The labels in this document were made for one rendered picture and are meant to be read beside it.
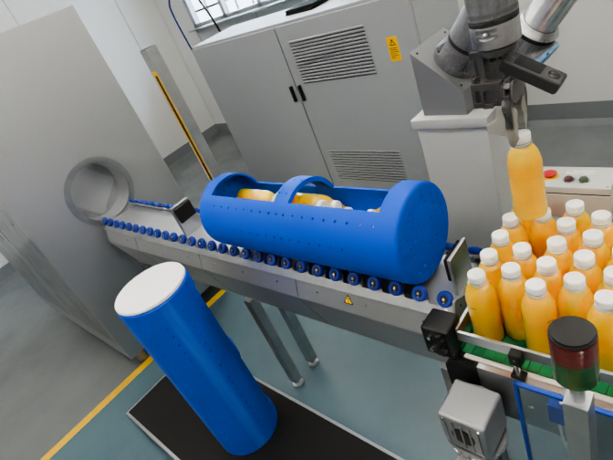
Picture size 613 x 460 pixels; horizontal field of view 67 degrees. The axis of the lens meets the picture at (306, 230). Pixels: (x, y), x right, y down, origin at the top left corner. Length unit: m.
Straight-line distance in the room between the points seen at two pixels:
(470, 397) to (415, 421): 1.05
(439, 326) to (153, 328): 0.99
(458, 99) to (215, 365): 1.36
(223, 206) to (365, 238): 0.62
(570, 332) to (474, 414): 0.46
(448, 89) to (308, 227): 0.83
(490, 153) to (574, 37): 2.14
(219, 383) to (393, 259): 0.98
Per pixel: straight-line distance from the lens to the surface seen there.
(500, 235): 1.21
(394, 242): 1.17
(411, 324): 1.38
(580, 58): 3.99
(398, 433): 2.22
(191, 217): 2.23
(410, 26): 2.84
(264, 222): 1.49
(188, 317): 1.73
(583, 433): 0.95
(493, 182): 1.98
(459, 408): 1.19
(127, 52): 6.55
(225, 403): 1.99
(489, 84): 1.02
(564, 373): 0.81
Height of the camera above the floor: 1.84
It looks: 30 degrees down
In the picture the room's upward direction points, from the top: 24 degrees counter-clockwise
